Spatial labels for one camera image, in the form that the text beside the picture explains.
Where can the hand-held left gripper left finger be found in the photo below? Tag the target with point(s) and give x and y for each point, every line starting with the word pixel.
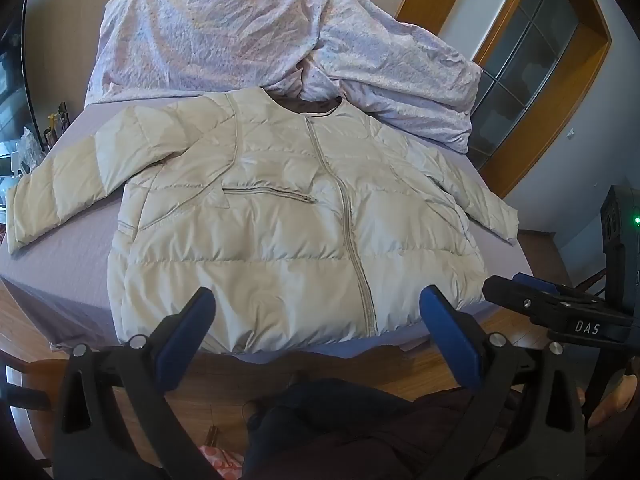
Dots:
pixel 184 341

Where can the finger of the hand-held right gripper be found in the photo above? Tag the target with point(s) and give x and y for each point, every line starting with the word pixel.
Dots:
pixel 535 282
pixel 525 302

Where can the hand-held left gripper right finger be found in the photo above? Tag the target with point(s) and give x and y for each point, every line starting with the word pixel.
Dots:
pixel 451 340

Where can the beige puffer jacket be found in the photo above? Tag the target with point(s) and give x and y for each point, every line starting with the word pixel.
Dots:
pixel 280 230

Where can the person's right hand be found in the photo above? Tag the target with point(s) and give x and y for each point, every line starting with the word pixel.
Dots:
pixel 617 395

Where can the red patterned cloth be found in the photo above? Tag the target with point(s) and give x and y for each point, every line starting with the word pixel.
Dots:
pixel 220 462

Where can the person's dark trouser legs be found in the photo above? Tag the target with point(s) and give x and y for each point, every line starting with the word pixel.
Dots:
pixel 350 435

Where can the bed with purple sheet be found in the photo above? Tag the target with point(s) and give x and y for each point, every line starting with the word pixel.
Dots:
pixel 65 265

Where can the wooden framed glass door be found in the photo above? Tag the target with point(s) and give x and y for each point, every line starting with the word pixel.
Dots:
pixel 530 75

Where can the clutter of small items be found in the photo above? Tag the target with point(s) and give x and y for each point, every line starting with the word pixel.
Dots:
pixel 30 150

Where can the pale floral quilt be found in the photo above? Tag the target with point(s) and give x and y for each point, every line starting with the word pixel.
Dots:
pixel 280 45

